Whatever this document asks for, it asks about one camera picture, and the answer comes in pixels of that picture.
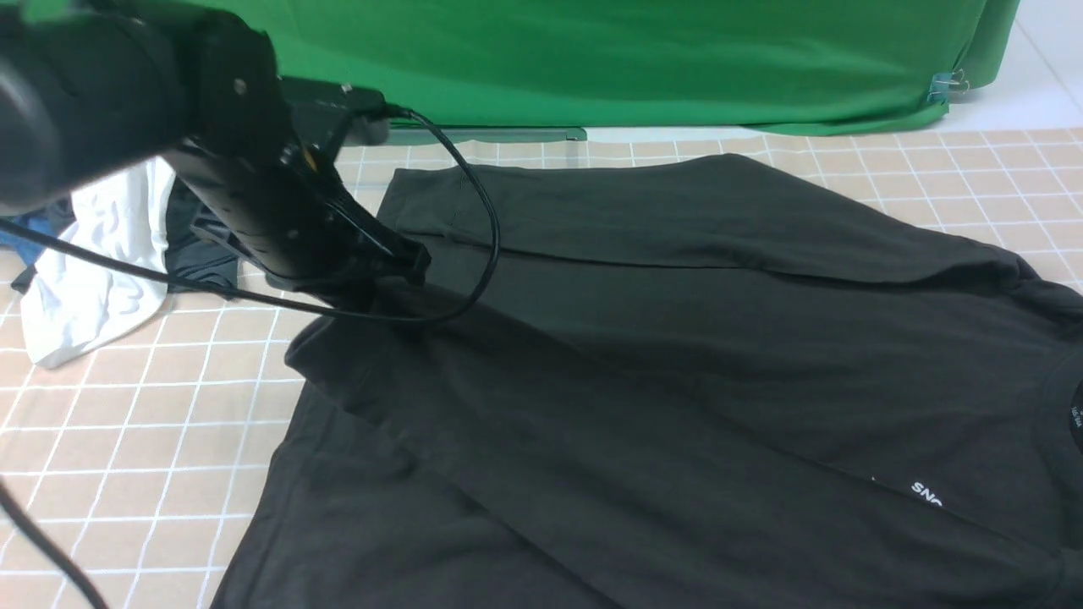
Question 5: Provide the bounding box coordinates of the white crumpled shirt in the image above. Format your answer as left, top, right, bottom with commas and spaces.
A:
19, 156, 179, 370

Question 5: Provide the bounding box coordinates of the green backdrop cloth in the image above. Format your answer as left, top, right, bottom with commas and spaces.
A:
229, 1, 1019, 137

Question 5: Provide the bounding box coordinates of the dark teal crumpled garment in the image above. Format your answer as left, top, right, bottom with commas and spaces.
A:
9, 181, 239, 288

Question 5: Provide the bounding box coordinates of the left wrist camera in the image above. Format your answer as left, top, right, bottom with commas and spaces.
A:
279, 77, 392, 157

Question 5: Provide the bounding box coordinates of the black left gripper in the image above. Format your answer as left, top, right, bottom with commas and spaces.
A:
166, 144, 431, 293

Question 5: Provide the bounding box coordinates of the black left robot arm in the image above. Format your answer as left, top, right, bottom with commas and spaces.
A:
1, 1, 431, 294

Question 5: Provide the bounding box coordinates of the metal binder clip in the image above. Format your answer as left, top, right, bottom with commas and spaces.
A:
926, 69, 971, 104

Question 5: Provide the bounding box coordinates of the beige checkered tablecloth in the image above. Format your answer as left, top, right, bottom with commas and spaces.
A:
1, 128, 1082, 608

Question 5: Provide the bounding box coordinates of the dark gray long-sleeve shirt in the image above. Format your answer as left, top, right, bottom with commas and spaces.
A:
212, 154, 1080, 608

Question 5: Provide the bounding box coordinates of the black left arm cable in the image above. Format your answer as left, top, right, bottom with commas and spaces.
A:
0, 108, 503, 609

